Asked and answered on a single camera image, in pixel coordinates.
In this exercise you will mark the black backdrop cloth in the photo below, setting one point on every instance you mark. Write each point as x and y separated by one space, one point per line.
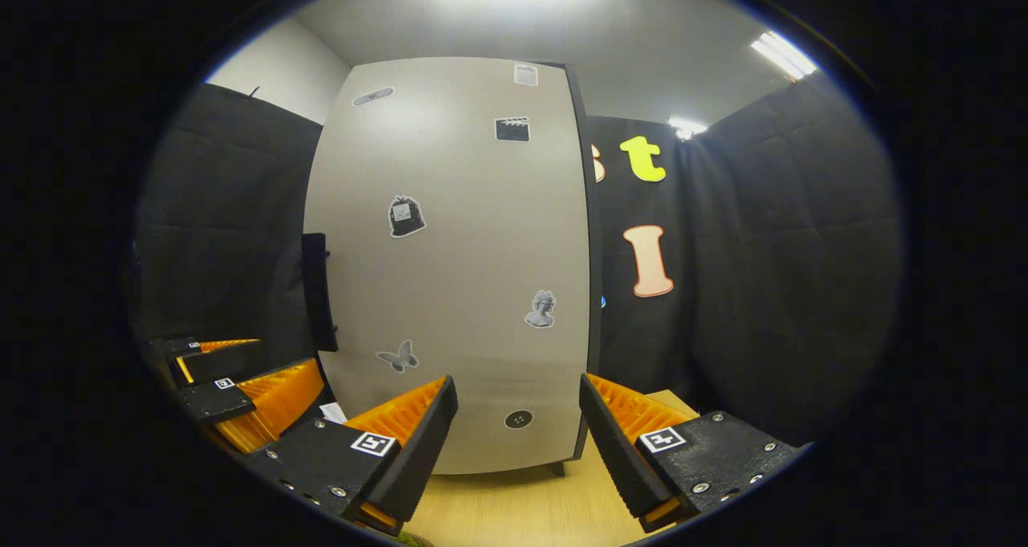
803 274

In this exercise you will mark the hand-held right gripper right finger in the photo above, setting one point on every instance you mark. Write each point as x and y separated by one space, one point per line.
614 451

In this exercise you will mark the small ceiling light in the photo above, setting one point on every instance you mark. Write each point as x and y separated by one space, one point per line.
687 127

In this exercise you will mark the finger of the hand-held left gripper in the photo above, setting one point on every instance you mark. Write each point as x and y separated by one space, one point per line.
178 346
217 400

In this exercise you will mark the dark grey cabinet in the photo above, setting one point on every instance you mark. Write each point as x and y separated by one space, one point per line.
595 234

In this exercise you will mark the long ceiling light strip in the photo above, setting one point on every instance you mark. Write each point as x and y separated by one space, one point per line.
783 55

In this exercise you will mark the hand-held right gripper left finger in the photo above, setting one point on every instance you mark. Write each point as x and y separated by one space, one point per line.
418 459

